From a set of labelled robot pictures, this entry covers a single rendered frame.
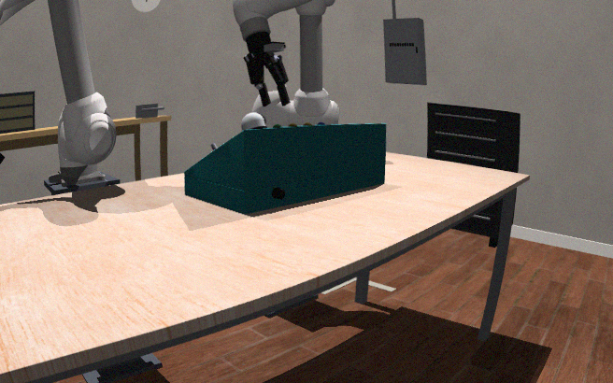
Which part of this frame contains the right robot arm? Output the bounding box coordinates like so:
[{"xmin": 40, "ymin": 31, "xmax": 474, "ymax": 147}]
[{"xmin": 0, "ymin": 0, "xmax": 116, "ymax": 187}]

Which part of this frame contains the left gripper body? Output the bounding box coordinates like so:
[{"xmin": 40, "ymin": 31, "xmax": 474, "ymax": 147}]
[{"xmin": 246, "ymin": 32, "xmax": 271, "ymax": 65}]

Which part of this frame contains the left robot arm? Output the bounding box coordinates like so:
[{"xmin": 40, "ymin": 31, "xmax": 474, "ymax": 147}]
[{"xmin": 233, "ymin": 0, "xmax": 339, "ymax": 128}]

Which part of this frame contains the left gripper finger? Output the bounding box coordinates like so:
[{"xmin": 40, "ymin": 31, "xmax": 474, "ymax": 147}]
[
  {"xmin": 244, "ymin": 52, "xmax": 271, "ymax": 106},
  {"xmin": 265, "ymin": 52, "xmax": 290, "ymax": 106}
]

